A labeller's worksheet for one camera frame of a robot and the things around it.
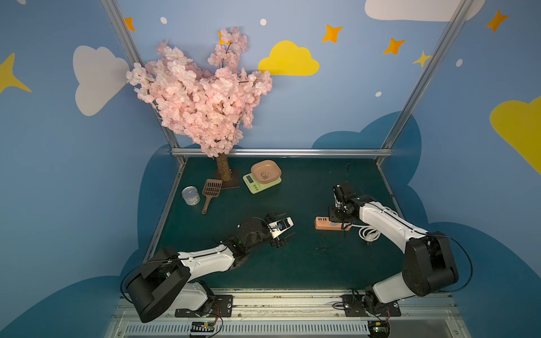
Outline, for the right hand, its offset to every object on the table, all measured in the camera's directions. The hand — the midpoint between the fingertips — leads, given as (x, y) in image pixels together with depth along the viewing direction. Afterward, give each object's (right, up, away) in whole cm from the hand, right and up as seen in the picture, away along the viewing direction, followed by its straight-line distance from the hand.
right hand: (336, 214), depth 91 cm
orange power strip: (-5, -4, +2) cm, 7 cm away
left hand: (-22, +1, -12) cm, 25 cm away
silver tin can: (-67, +8, +8) cm, 68 cm away
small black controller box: (+10, -38, -18) cm, 43 cm away
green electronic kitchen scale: (-37, +12, +17) cm, 42 cm away
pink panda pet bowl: (-32, +20, +20) cm, 42 cm away
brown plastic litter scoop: (-59, +11, +17) cm, 63 cm away
